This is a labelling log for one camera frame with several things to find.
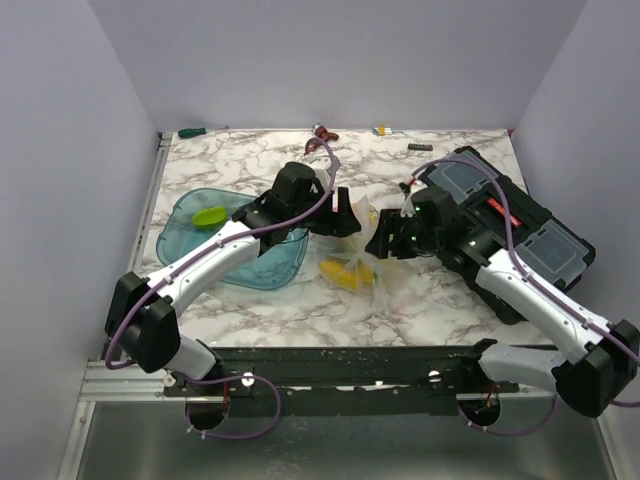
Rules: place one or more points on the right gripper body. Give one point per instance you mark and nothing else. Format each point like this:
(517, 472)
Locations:
(410, 240)

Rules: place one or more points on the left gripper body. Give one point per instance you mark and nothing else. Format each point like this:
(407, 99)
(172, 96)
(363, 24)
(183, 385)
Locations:
(319, 220)

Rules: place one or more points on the clear plastic bag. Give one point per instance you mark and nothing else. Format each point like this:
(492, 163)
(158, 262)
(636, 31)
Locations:
(392, 293)

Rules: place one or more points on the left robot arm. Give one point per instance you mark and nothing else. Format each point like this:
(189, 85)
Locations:
(142, 321)

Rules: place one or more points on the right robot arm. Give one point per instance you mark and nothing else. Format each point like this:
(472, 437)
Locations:
(593, 359)

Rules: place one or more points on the yellow fake banana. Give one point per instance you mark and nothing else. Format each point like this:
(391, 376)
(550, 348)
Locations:
(353, 276)

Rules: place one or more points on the green fake fruit slice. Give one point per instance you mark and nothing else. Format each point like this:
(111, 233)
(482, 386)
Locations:
(210, 218)

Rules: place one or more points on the blue transparent tray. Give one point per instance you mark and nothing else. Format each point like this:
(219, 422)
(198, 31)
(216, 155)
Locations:
(273, 270)

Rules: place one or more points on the small black chip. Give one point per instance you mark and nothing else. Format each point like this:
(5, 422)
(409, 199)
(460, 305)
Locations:
(420, 147)

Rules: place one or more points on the brown tap fitting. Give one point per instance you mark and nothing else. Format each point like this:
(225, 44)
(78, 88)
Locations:
(320, 134)

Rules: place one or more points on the yellow white small item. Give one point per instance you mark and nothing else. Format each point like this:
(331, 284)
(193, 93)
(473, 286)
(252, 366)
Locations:
(382, 131)

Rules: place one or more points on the black tool box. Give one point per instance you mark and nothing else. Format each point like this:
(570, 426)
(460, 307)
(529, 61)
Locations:
(540, 240)

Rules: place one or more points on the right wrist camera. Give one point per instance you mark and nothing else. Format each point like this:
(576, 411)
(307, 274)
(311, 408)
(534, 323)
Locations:
(406, 187)

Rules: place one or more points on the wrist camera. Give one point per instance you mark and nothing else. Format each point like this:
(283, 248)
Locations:
(322, 166)
(406, 187)

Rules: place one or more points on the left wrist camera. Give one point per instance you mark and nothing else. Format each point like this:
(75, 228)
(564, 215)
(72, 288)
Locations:
(322, 166)

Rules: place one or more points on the green handle screwdriver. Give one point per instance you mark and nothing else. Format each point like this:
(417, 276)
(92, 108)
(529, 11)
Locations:
(189, 133)

